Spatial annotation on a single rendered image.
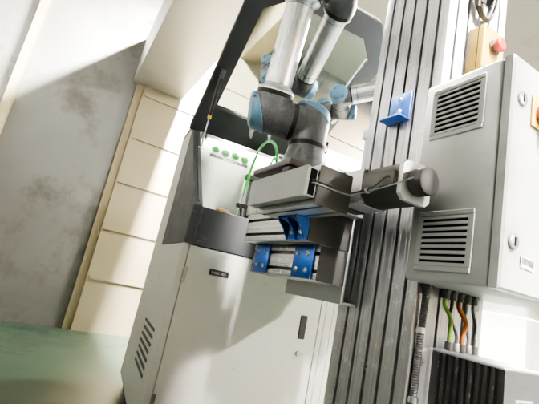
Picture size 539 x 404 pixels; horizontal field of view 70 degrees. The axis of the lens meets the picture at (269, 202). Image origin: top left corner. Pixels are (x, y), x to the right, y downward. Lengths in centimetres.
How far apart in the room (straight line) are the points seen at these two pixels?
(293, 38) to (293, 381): 134
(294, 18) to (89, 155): 297
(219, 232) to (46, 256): 245
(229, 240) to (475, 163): 103
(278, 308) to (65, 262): 251
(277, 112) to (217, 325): 88
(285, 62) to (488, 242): 74
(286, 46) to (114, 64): 314
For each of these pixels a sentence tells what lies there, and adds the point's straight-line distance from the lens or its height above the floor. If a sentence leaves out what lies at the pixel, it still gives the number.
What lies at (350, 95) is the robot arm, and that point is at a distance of 169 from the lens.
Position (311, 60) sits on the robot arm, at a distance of 144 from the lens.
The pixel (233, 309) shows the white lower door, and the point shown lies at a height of 57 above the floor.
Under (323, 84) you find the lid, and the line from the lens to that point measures 210.
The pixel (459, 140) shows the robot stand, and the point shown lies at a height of 107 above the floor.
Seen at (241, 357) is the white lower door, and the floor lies 39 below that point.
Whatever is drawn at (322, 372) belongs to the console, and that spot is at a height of 38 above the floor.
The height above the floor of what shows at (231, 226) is 90.
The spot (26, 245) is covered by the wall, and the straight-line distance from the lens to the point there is 384.
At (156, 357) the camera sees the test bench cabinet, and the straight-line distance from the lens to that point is 159.
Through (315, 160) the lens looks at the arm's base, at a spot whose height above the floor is 107.
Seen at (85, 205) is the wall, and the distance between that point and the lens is 386.
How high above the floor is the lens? 68
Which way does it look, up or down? 12 degrees up
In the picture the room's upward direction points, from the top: 12 degrees clockwise
